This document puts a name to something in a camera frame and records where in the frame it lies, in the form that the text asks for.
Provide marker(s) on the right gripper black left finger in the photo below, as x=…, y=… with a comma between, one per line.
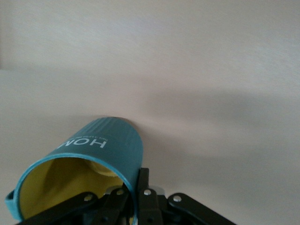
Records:
x=105, y=211

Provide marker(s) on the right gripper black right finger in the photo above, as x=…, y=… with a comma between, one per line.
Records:
x=147, y=206

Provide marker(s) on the teal cup yellow inside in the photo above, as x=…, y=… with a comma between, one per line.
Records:
x=112, y=150

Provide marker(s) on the brown table cover sheet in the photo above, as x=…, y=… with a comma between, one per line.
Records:
x=187, y=70

